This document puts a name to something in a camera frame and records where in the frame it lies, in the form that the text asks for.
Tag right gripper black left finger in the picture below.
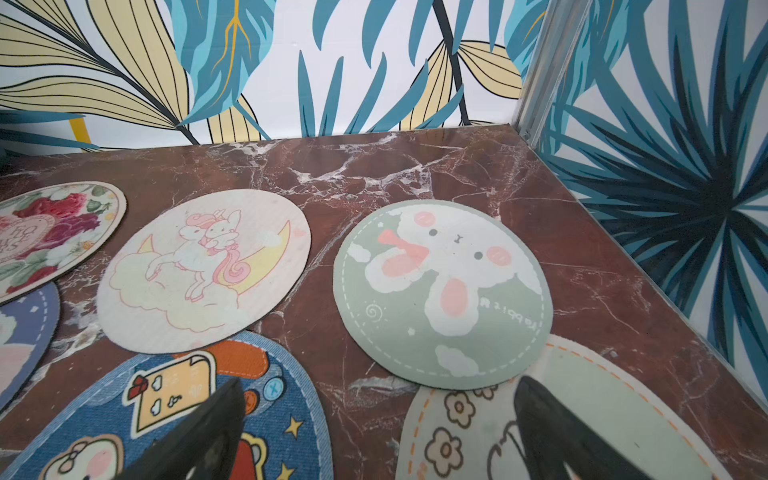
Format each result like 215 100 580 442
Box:
118 378 245 479

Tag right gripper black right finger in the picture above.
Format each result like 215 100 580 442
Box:
514 376 648 479

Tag dark blue bunny coaster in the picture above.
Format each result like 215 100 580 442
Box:
0 282 61 410

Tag blue denim cartoon coaster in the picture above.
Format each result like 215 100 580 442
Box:
1 332 334 479

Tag cream cat flower coaster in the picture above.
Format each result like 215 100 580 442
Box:
395 335 730 479

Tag green bunny coaster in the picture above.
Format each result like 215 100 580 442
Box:
333 200 554 390

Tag unicorn on moon coaster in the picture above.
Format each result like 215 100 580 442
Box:
96 189 311 354

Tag floral rose coaster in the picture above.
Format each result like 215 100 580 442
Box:
1 181 127 304

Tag silver aluminium corner post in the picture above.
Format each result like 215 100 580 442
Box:
511 0 593 149

